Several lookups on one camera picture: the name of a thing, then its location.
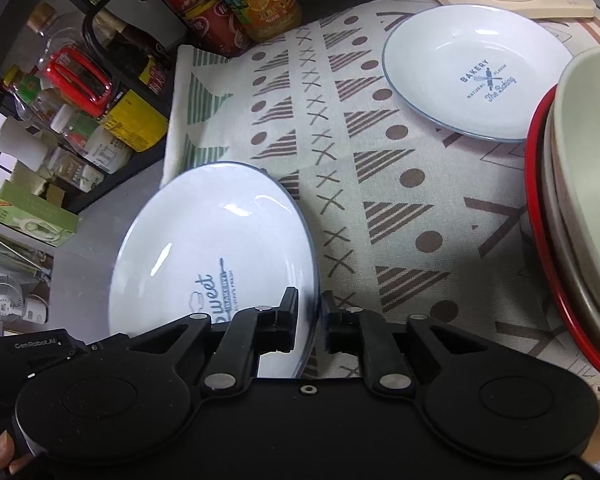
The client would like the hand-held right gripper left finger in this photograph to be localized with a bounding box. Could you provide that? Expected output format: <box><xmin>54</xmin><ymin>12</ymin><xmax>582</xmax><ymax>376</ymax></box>
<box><xmin>124</xmin><ymin>286</ymin><xmax>301</xmax><ymax>397</ymax></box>

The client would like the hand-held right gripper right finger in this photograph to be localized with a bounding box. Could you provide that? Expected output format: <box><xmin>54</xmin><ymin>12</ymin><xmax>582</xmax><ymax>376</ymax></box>
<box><xmin>321</xmin><ymin>291</ymin><xmax>488</xmax><ymax>395</ymax></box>

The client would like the white plate with blue rim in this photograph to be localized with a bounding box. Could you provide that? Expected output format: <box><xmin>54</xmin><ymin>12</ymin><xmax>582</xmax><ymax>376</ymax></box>
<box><xmin>108</xmin><ymin>161</ymin><xmax>321</xmax><ymax>379</ymax></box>

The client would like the red and black bowl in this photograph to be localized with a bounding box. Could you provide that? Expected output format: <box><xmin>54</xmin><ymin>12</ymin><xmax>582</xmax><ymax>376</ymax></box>
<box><xmin>525</xmin><ymin>85</ymin><xmax>600</xmax><ymax>404</ymax></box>

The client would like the pale green bowl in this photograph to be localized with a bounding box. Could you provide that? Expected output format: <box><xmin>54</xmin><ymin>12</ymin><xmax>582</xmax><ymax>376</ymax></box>
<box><xmin>542</xmin><ymin>105</ymin><xmax>600</xmax><ymax>358</ymax></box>
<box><xmin>552</xmin><ymin>46</ymin><xmax>600</xmax><ymax>283</ymax></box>

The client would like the small white desk fan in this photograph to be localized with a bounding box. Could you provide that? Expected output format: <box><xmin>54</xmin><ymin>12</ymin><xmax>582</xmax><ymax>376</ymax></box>
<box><xmin>0</xmin><ymin>272</ymin><xmax>49</xmax><ymax>335</ymax></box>

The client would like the green cardboard box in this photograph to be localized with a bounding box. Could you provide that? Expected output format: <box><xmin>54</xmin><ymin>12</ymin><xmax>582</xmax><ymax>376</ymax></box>
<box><xmin>0</xmin><ymin>180</ymin><xmax>80</xmax><ymax>247</ymax></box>

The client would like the patterned fringed table mat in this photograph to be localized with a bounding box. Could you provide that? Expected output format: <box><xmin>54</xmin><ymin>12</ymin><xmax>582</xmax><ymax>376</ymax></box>
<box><xmin>162</xmin><ymin>0</ymin><xmax>600</xmax><ymax>382</ymax></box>

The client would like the black kitchen rack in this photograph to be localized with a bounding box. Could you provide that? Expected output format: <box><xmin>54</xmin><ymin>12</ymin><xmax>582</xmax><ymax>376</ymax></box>
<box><xmin>0</xmin><ymin>0</ymin><xmax>197</xmax><ymax>213</ymax></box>

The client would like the white plastic bottle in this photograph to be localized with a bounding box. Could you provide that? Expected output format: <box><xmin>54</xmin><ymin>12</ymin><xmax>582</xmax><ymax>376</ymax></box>
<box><xmin>0</xmin><ymin>117</ymin><xmax>53</xmax><ymax>171</ymax></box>

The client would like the white seasoning jar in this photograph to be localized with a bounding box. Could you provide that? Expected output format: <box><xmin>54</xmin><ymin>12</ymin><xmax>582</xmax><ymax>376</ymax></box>
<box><xmin>82</xmin><ymin>127</ymin><xmax>133</xmax><ymax>175</ymax></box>

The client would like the white plate with utensil print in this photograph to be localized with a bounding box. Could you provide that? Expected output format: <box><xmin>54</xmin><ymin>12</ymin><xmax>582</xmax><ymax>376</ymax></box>
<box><xmin>382</xmin><ymin>4</ymin><xmax>574</xmax><ymax>141</ymax></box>

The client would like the yellow-labelled jug with red handle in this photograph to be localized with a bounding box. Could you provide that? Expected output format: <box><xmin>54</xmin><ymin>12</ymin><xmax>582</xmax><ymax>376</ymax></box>
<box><xmin>44</xmin><ymin>45</ymin><xmax>171</xmax><ymax>154</ymax></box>

